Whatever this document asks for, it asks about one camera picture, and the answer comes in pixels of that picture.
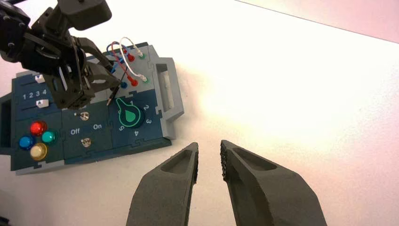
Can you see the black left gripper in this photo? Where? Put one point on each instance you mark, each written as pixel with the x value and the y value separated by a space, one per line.
pixel 65 78

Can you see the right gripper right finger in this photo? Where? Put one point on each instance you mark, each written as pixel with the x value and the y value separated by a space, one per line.
pixel 265 199

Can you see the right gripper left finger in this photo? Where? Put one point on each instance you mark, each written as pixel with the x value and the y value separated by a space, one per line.
pixel 168 193

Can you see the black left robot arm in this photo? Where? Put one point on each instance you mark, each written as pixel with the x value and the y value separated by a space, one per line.
pixel 12 34

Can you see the white slider knob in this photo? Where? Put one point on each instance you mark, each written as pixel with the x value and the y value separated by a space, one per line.
pixel 40 78
pixel 42 103

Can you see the green rotary knob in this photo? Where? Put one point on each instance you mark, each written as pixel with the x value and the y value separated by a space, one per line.
pixel 129 115

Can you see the grey and blue task box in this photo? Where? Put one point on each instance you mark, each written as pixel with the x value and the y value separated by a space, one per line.
pixel 93 149

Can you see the red push button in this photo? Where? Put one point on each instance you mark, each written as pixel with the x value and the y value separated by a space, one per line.
pixel 38 128

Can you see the green push button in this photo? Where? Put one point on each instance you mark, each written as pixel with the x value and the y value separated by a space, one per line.
pixel 49 137

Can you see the yellow push button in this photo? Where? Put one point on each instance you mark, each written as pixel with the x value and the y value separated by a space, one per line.
pixel 39 151

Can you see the blue push button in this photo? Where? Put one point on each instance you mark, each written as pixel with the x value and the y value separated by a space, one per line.
pixel 26 142

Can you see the metal toggle switch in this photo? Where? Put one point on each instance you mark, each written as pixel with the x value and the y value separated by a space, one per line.
pixel 84 116
pixel 85 142

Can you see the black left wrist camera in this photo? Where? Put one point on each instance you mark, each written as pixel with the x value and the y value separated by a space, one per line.
pixel 84 12

